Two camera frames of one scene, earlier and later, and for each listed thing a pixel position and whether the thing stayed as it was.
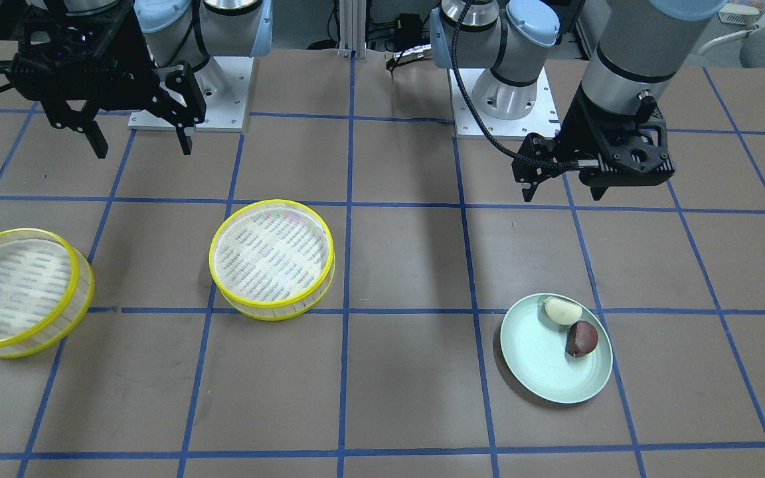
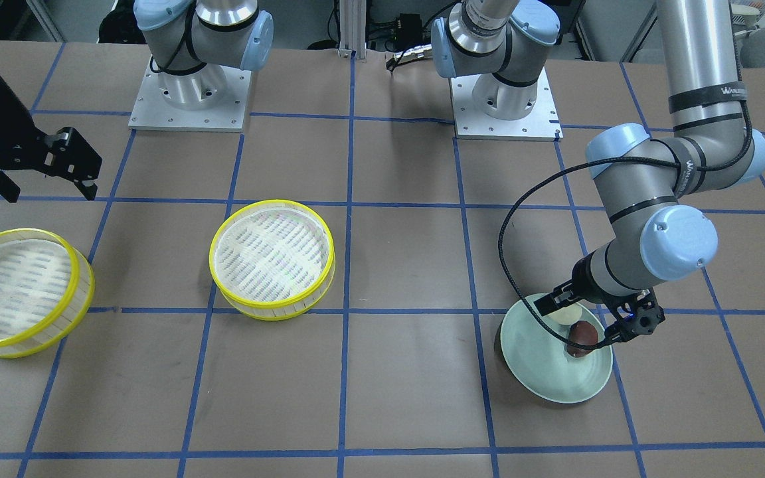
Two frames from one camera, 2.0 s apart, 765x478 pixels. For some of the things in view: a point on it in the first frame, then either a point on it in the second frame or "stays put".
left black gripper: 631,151 → 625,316
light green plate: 534,352 stays put
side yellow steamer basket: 22,293 stays put
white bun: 562,311 stays put
